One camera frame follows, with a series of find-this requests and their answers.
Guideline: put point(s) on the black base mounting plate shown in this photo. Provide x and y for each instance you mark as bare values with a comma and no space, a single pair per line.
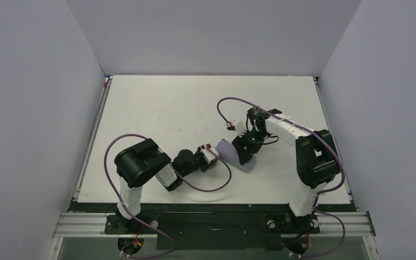
213,240

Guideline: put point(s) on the aluminium front frame rail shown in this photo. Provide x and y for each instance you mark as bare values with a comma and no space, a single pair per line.
91,225

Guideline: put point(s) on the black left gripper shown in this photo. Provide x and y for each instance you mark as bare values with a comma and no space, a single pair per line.
203,162

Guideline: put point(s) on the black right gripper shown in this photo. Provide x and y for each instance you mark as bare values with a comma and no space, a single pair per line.
242,148

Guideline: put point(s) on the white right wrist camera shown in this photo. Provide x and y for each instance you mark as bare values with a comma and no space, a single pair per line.
238,127

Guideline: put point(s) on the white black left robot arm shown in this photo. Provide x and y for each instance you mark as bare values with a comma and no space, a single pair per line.
136,166

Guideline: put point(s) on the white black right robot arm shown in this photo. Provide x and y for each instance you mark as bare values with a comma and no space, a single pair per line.
317,162

